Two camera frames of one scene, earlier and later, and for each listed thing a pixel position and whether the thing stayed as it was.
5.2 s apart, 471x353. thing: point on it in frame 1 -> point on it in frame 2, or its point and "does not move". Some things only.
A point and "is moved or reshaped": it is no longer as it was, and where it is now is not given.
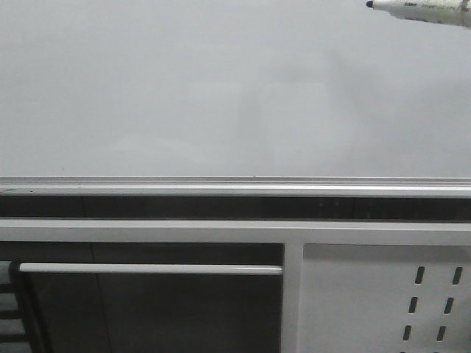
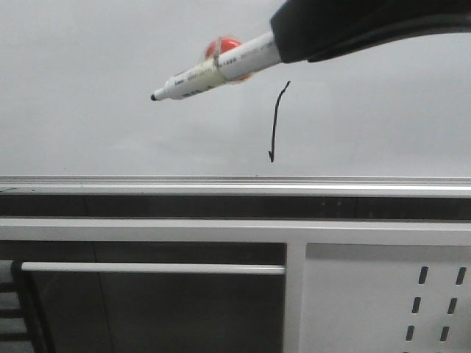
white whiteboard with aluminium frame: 231,98 does not move
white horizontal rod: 153,268 does not move
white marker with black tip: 447,12 is moved or reshaped
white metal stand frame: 293,234 does not move
